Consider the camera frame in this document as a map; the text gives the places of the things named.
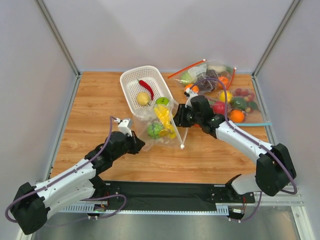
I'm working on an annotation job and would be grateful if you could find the yellow fake banana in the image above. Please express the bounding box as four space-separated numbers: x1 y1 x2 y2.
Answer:
153 104 177 139

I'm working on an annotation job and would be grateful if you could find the zip bag red seal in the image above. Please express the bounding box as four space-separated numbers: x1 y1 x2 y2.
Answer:
168 59 237 93
194 96 231 118

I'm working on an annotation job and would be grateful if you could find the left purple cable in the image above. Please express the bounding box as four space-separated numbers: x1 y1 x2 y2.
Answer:
4 116 121 223

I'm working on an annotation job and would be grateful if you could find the right zip bag blue seal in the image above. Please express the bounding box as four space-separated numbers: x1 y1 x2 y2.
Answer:
215 88 272 127

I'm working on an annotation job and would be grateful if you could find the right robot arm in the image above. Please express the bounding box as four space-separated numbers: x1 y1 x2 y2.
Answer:
173 95 298 197

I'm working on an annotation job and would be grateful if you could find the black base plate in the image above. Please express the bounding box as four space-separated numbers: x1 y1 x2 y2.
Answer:
92 181 255 210

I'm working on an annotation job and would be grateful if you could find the middle zip bag red seal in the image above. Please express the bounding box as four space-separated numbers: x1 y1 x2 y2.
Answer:
194 96 231 118

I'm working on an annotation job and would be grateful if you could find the back zip bag red seal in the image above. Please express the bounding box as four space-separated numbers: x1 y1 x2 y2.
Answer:
168 59 237 93

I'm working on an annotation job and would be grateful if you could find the white perforated plastic basket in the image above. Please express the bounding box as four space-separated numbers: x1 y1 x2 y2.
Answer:
119 65 173 114

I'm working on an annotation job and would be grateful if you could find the loose orange fake fruit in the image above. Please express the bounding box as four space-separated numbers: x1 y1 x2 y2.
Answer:
184 83 200 94

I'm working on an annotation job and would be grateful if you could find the clear dotted zip bag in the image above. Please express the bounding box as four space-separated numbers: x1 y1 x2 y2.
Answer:
133 99 188 151

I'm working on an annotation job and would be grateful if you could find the slotted cable duct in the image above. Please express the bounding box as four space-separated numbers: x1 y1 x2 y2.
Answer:
60 202 229 216

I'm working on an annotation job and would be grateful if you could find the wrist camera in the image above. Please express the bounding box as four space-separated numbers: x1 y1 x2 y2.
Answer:
184 88 198 108
117 118 133 137

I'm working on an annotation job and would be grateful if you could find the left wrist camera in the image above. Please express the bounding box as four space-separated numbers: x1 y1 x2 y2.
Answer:
117 118 133 137

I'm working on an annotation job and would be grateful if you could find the red fake chili pepper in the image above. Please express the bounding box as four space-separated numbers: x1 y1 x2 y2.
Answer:
138 80 154 100

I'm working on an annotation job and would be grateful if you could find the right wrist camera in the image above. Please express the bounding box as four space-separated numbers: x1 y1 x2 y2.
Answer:
184 88 198 108

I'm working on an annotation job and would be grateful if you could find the green fake apple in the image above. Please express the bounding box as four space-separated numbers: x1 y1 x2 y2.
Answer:
155 97 170 106

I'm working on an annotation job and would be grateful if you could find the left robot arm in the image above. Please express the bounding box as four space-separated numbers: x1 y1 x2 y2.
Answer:
7 131 145 235

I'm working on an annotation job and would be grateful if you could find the green fake fruit black stripe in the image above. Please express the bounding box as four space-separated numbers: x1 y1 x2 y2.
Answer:
147 122 164 139

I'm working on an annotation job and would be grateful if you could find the yellow fake pear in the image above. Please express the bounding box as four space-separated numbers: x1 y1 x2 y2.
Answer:
136 92 151 106

